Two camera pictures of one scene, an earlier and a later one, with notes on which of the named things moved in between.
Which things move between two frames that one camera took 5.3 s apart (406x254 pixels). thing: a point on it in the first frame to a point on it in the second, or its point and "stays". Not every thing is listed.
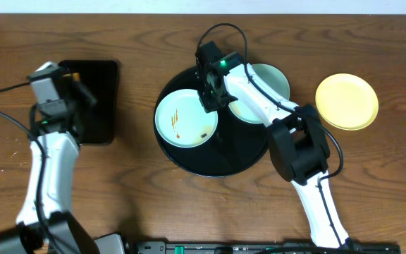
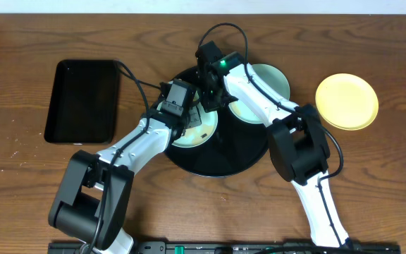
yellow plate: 347,101 stays
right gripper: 209,102 stays
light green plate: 181,120 stays
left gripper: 84,93 to 192,118
